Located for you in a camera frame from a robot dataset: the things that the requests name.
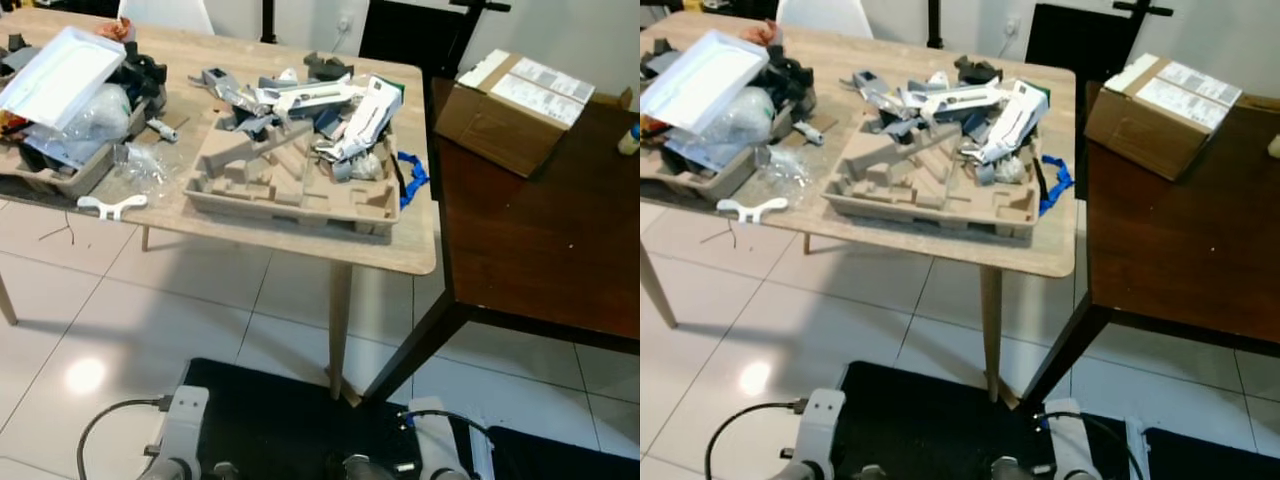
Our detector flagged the white box green end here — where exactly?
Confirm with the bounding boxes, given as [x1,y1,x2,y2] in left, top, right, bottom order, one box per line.
[960,80,1049,166]
[315,78,404,161]

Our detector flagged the moulded pulp packaging tray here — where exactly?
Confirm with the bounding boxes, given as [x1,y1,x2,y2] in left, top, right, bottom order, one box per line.
[640,105,791,201]
[0,100,151,198]
[822,120,1043,239]
[183,118,401,236]

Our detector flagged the dark brown table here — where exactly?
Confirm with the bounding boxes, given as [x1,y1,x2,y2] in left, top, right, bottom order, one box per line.
[362,78,641,406]
[1020,80,1280,411]

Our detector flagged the clear plastic bag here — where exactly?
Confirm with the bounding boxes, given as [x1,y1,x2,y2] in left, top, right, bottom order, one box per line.
[680,88,776,171]
[40,85,136,166]

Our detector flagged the crumpled clear plastic wrap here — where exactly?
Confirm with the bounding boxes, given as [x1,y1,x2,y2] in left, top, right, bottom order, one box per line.
[115,143,171,196]
[755,145,816,201]

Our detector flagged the white foam lid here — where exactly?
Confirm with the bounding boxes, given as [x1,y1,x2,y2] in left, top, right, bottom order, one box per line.
[640,28,769,136]
[0,27,128,131]

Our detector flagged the cardboard box white labels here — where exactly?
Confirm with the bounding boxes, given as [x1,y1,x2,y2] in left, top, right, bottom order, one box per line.
[435,50,636,179]
[1084,52,1244,181]

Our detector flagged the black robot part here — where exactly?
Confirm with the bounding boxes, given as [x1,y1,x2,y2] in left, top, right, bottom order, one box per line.
[755,45,816,116]
[110,42,169,111]

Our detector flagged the light wooden table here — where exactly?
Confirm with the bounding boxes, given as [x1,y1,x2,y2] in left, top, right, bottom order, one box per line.
[640,10,1078,403]
[0,8,439,401]

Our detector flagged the white bar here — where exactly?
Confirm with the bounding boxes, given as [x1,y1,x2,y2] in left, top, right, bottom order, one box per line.
[468,428,494,480]
[1125,415,1151,480]

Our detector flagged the black stand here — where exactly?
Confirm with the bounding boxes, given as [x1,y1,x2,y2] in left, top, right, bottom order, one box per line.
[448,0,511,76]
[1113,0,1176,51]

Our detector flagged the white chair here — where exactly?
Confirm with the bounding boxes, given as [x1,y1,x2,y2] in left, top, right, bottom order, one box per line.
[118,0,215,36]
[775,0,876,39]

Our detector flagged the black panel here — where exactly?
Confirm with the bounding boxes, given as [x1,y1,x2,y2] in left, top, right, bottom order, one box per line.
[1025,3,1126,86]
[358,0,471,76]

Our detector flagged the long white printed box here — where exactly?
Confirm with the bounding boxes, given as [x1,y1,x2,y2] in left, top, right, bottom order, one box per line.
[255,82,366,113]
[900,85,1011,116]

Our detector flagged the grey robot right leg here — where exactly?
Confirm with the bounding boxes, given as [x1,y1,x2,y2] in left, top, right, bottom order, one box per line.
[990,455,1041,480]
[342,455,398,480]

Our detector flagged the dark grey plastic part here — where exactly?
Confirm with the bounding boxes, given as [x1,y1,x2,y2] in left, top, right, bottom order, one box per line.
[953,55,1004,86]
[303,52,354,83]

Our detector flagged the white plastic bracket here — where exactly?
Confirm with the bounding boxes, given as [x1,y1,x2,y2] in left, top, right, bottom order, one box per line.
[76,194,149,221]
[716,197,789,224]

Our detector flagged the blue strap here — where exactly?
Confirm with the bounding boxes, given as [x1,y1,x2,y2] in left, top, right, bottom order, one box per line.
[397,150,431,209]
[1038,153,1074,216]

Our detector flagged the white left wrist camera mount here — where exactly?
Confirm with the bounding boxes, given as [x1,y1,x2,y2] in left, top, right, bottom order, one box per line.
[150,387,211,471]
[790,388,846,471]

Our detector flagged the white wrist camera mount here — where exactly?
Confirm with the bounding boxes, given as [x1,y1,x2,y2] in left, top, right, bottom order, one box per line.
[150,387,211,471]
[790,388,846,471]
[1040,398,1101,480]
[405,397,471,480]

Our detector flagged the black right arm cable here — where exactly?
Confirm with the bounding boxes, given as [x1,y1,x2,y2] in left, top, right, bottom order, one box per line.
[1035,408,1146,480]
[398,408,496,446]

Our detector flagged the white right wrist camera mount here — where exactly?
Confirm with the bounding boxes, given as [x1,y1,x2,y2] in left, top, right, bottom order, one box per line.
[1040,398,1101,480]
[405,397,471,480]

